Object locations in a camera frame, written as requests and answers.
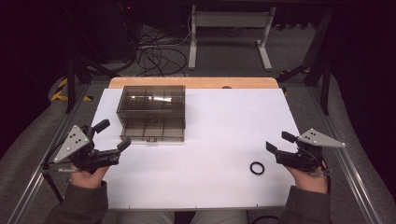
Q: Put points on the black tripod stand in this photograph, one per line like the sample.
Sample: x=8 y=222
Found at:
x=72 y=77

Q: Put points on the dark translucent plastic storage box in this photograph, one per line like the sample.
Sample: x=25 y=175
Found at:
x=152 y=112

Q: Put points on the yellow black hazard tape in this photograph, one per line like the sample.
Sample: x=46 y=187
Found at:
x=60 y=90

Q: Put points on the black metal stand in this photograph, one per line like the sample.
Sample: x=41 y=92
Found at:
x=325 y=84

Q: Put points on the dark cabinet with red light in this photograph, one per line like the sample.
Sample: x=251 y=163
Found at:
x=120 y=28

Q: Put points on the white metal desk frame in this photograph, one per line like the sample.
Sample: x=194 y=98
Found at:
x=230 y=19

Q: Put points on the person's left hand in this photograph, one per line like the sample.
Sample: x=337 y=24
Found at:
x=88 y=178

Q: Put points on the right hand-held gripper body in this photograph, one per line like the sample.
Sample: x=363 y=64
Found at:
x=306 y=152

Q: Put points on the aluminium frame rail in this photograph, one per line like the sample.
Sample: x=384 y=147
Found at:
x=345 y=161
x=46 y=161

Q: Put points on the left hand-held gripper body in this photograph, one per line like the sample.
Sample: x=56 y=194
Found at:
x=81 y=148

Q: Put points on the person's right hand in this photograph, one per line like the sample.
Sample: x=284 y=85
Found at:
x=311 y=182

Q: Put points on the white table cover sheet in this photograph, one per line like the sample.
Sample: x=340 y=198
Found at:
x=214 y=149

